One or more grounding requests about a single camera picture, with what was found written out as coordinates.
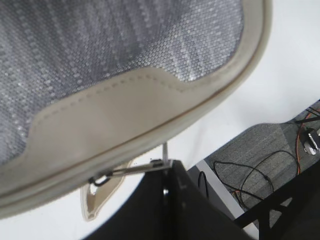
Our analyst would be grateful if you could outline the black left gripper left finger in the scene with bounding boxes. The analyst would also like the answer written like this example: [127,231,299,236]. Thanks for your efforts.
[86,169,174,240]

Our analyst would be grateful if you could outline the grey connector plug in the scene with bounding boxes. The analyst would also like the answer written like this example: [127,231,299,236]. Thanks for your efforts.
[300,127,320,156]

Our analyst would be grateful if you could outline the black table leg frame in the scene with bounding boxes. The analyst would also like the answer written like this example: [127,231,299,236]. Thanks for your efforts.
[234,161,320,240]

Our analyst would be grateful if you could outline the black floor cable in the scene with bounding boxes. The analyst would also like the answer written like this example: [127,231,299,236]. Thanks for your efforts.
[197,149,293,208]

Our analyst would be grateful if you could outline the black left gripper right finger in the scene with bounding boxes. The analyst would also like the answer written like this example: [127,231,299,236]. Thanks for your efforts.
[169,160,251,240]

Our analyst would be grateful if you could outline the cream fabric zipper bag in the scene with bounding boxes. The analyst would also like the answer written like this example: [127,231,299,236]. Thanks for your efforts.
[0,0,272,219]

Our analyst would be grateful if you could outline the silver zipper pull ring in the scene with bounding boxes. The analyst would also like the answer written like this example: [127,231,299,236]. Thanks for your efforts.
[88,142,173,187]

